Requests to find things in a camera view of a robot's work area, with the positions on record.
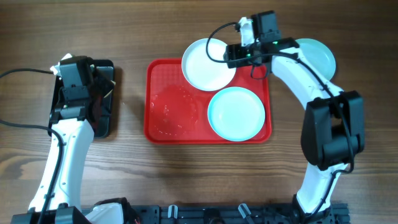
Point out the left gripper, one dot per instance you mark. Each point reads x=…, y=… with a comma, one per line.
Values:
x=101, y=86

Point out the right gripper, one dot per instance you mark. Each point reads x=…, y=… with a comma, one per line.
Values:
x=232, y=55

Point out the light blue plate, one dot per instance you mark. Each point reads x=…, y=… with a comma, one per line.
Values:
x=319, y=55
x=236, y=114

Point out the green yellow sponge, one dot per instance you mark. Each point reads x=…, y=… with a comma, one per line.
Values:
x=103, y=81

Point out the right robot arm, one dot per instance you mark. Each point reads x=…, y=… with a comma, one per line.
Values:
x=333, y=126

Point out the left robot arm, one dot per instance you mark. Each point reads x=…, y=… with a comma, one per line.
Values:
x=57, y=199

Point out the black water tray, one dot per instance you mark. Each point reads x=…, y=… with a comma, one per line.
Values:
x=84, y=90

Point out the red plastic tray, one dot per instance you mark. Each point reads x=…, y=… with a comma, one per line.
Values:
x=177, y=113

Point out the white round plate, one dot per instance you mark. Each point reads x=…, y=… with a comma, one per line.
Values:
x=203, y=73

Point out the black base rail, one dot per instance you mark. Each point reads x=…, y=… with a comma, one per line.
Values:
x=268, y=214

